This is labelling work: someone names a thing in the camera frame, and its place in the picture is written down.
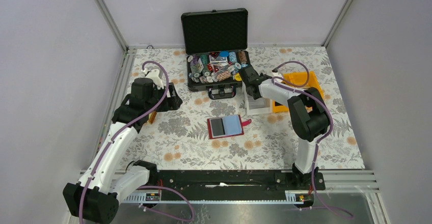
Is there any white plastic bin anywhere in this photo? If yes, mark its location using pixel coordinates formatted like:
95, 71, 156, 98
242, 83, 273, 116

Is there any red leather card holder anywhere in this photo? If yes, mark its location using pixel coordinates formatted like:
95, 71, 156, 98
207, 115, 252, 139

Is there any black credit card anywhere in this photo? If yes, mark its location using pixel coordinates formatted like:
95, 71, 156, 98
210, 118, 225, 137

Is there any yellow bin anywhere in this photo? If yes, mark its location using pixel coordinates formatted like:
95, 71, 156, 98
272, 73, 294, 113
283, 71, 324, 97

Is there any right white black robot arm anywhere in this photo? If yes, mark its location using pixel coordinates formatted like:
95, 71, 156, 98
239, 65, 333, 189

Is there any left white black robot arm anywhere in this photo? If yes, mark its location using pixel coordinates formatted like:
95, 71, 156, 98
63, 78, 182, 223

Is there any yellow round dealer chip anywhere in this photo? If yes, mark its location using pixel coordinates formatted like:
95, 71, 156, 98
234, 73, 242, 81

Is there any orange green sticky note block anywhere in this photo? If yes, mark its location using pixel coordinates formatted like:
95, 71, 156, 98
147, 111, 157, 125

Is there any floral patterned table mat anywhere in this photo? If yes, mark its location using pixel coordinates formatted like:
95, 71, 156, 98
117, 46, 365, 170

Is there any black poker chip case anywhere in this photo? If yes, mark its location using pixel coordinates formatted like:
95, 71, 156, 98
180, 8, 250, 100

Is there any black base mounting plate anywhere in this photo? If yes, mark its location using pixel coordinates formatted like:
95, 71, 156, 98
147, 170, 326, 197

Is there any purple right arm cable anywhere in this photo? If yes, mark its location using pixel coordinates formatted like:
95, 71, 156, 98
272, 61, 355, 220

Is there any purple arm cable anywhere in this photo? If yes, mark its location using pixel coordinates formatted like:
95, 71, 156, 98
272, 61, 355, 220
78, 60, 197, 224

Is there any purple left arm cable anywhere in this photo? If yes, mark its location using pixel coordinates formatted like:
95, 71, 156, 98
78, 60, 197, 224

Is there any white slotted cable duct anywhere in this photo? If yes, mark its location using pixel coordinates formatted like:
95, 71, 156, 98
123, 189, 314, 206

